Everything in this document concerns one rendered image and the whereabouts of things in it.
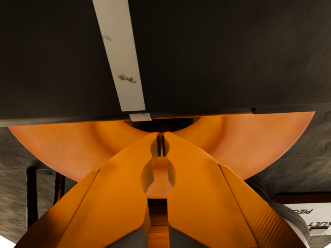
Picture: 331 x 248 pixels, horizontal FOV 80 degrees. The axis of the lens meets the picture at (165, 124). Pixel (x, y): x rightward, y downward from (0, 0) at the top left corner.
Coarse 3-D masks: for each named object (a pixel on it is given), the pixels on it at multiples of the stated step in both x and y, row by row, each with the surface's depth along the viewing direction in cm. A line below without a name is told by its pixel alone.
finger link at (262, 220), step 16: (224, 176) 9; (240, 192) 8; (256, 192) 8; (240, 208) 7; (256, 208) 7; (272, 208) 7; (256, 224) 7; (272, 224) 7; (288, 224) 7; (256, 240) 6; (272, 240) 6; (288, 240) 6
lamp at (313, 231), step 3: (312, 228) 46; (315, 228) 46; (318, 228) 46; (321, 228) 46; (324, 228) 46; (327, 228) 46; (312, 231) 47; (315, 231) 47; (318, 231) 47; (321, 231) 47; (324, 231) 47; (312, 234) 48; (315, 234) 48; (318, 234) 48
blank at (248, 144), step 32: (32, 128) 10; (64, 128) 10; (96, 128) 10; (128, 128) 14; (192, 128) 14; (224, 128) 10; (256, 128) 10; (288, 128) 10; (64, 160) 12; (96, 160) 12; (160, 160) 13; (224, 160) 12; (256, 160) 12; (160, 192) 15
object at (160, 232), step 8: (160, 200) 23; (152, 208) 22; (160, 208) 22; (152, 216) 22; (160, 216) 22; (152, 224) 21; (160, 224) 21; (152, 232) 20; (160, 232) 20; (168, 232) 20; (296, 232) 26; (152, 240) 20; (160, 240) 20; (168, 240) 20; (304, 240) 27
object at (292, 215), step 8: (256, 176) 35; (248, 184) 31; (256, 184) 33; (264, 192) 34; (152, 200) 23; (280, 208) 25; (288, 208) 26; (288, 216) 26; (296, 216) 26; (296, 224) 28; (304, 224) 28; (304, 232) 30
